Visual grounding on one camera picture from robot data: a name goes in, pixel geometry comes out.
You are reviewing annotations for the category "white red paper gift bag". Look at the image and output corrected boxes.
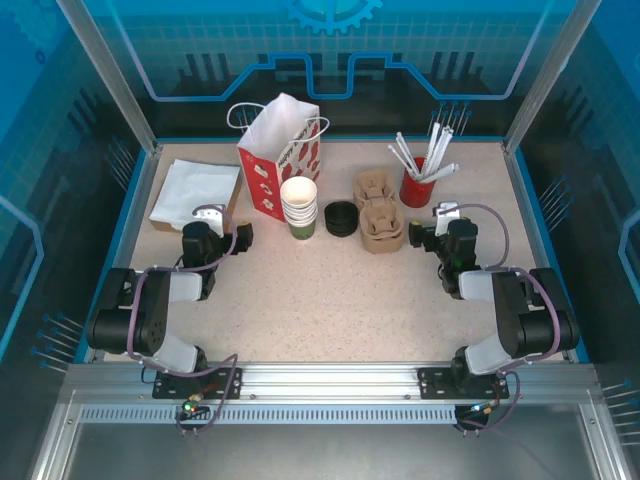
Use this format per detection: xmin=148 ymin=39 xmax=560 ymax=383
xmin=227 ymin=92 xmax=331 ymax=224

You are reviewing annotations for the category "red cylindrical straw holder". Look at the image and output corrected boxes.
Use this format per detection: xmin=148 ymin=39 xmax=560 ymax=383
xmin=398 ymin=156 xmax=436 ymax=209

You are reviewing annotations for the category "stack of cardboard cup carriers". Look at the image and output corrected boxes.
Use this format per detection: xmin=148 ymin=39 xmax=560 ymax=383
xmin=352 ymin=171 xmax=406 ymax=256

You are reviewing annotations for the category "stack of white napkins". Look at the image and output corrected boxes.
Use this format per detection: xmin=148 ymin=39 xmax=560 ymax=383
xmin=148 ymin=158 xmax=242 ymax=226

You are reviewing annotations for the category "stack of paper cups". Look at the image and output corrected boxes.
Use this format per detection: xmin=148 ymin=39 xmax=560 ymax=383
xmin=279 ymin=175 xmax=320 ymax=241

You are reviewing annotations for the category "stack of black lids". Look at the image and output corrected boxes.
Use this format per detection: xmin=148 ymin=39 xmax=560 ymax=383
xmin=323 ymin=200 xmax=359 ymax=236

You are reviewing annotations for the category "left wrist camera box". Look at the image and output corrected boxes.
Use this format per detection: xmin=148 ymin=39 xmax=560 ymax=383
xmin=193 ymin=203 xmax=225 ymax=235

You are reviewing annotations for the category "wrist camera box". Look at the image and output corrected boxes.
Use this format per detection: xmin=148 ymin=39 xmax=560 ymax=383
xmin=432 ymin=200 xmax=460 ymax=237
xmin=193 ymin=203 xmax=225 ymax=235

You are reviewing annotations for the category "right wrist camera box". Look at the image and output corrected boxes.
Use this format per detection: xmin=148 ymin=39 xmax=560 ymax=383
xmin=432 ymin=200 xmax=460 ymax=237

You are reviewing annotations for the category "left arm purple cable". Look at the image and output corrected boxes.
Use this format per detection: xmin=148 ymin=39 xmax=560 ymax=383
xmin=127 ymin=203 xmax=241 ymax=437

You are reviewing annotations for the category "aluminium mounting rail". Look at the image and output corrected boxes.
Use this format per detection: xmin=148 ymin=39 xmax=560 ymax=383
xmin=67 ymin=362 xmax=596 ymax=401

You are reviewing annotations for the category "aluminium frame post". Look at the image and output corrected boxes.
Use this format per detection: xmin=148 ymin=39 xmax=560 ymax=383
xmin=504 ymin=0 xmax=596 ymax=154
xmin=57 ymin=0 xmax=162 ymax=154

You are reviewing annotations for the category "slotted grey cable duct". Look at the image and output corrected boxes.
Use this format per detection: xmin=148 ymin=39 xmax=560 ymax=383
xmin=78 ymin=405 xmax=459 ymax=426

